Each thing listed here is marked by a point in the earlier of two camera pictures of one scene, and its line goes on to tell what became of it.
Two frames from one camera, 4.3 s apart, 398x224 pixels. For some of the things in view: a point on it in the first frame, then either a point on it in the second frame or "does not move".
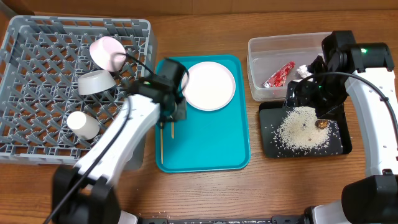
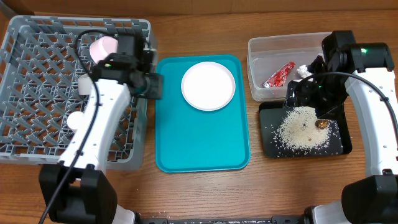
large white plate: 211,86 does not move
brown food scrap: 321,123 does not move
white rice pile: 296,133 does not move
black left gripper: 180,111 → 157,89
